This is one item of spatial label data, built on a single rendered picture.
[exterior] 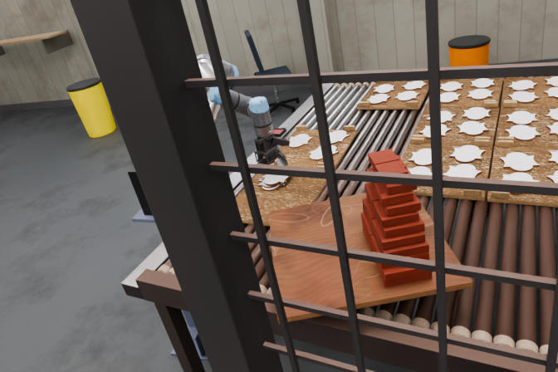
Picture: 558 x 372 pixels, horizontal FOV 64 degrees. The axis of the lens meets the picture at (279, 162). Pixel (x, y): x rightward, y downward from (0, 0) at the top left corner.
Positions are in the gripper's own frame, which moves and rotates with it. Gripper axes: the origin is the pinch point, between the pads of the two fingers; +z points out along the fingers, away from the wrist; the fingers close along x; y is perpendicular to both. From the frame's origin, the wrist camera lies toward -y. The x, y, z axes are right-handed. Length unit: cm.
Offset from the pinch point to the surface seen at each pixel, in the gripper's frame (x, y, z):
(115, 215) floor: -225, -15, 98
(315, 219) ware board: 42, 27, -6
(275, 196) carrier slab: 6.1, 10.0, 4.3
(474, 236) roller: 83, 0, 6
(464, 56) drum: -31, -307, 45
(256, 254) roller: 22.6, 40.3, 6.3
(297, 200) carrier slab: 17.0, 8.7, 4.3
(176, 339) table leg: -9, 66, 43
